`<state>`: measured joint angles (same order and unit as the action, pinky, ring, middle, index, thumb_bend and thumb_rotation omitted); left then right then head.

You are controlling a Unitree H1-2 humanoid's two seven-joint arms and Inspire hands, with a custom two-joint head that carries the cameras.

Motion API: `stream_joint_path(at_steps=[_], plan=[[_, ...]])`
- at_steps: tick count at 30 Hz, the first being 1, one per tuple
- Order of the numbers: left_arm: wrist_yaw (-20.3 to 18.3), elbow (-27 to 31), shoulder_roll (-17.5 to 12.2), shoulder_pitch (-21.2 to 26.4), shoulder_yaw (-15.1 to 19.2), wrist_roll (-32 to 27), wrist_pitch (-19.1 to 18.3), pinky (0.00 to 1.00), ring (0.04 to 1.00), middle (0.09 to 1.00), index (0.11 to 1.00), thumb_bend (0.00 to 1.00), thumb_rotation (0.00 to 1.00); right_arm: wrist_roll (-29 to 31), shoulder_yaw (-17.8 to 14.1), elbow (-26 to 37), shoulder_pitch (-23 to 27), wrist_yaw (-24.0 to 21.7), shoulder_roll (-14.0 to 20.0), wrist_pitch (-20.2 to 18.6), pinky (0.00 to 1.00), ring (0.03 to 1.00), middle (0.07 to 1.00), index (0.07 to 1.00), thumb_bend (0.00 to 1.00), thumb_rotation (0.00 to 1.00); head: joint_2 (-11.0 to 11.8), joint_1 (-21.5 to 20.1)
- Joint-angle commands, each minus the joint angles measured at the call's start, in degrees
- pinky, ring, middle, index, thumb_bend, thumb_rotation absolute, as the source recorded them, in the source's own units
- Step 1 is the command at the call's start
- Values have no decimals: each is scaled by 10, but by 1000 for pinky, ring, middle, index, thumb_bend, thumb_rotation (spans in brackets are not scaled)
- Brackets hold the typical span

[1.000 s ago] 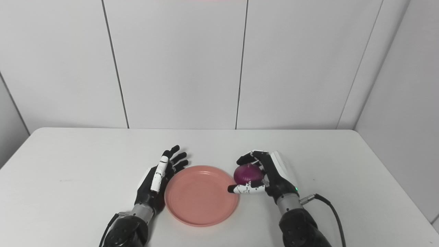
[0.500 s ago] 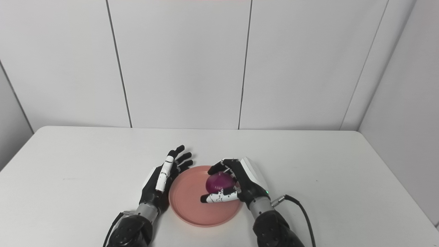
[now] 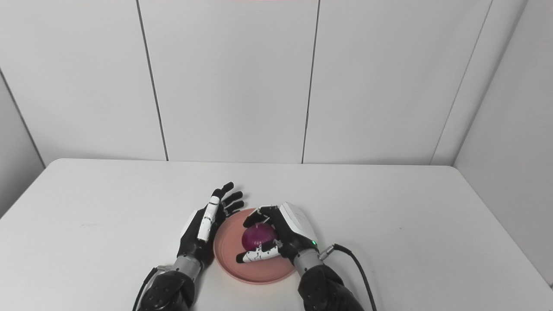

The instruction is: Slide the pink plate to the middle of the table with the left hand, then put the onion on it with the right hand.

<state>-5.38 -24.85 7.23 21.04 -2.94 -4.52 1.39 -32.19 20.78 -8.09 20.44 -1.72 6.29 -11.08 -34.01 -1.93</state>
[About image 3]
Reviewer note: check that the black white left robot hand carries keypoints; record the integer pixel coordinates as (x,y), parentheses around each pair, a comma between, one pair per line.
(194,239)

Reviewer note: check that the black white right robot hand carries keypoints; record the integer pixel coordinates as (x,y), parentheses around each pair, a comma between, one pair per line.
(296,231)

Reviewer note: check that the purple red onion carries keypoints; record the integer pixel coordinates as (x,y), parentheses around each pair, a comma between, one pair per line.
(257,236)

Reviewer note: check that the pink round plate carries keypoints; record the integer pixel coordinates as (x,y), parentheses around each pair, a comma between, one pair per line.
(263,270)

